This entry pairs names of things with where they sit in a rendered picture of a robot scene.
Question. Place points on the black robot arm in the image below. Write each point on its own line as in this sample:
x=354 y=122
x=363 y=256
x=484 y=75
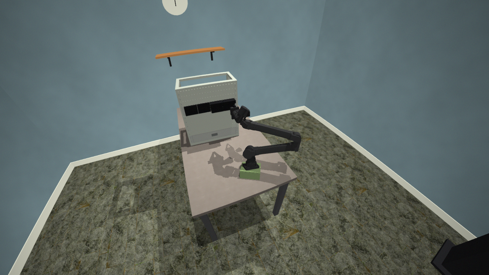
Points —
x=250 y=152

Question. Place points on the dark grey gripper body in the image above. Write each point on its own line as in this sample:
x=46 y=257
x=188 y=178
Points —
x=233 y=111

